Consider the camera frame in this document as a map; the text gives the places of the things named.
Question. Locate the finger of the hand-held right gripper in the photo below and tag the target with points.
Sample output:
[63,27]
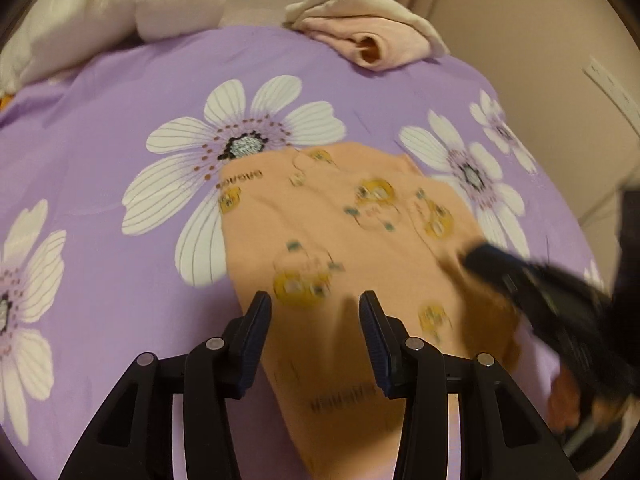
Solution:
[500,265]

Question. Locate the orange plush item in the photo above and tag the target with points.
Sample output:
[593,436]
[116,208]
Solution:
[4,102]

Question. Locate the white plush blanket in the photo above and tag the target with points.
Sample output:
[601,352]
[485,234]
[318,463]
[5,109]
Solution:
[100,10]

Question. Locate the white power strip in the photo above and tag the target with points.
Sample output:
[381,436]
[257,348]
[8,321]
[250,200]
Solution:
[612,87]

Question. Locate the folded pink garment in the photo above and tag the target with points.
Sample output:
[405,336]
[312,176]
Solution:
[385,40]

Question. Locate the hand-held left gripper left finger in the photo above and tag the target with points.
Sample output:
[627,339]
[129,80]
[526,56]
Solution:
[255,340]

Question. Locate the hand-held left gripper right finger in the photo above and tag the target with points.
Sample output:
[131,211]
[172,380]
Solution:
[374,340]

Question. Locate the purple floral bed sheet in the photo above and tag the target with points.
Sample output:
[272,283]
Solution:
[125,100]

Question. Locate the peach printed baby garment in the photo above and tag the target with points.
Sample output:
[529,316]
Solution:
[325,220]

